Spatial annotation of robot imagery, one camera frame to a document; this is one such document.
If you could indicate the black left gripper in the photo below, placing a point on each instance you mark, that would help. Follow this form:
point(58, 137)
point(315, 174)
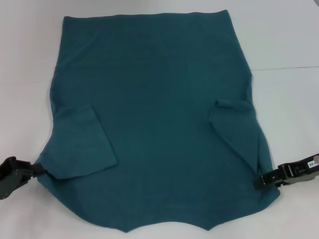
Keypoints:
point(12, 178)

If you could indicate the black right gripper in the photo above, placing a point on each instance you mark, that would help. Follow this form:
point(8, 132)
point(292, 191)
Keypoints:
point(301, 170)

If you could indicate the teal blue t-shirt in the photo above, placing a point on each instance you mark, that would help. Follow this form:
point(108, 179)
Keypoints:
point(159, 99)

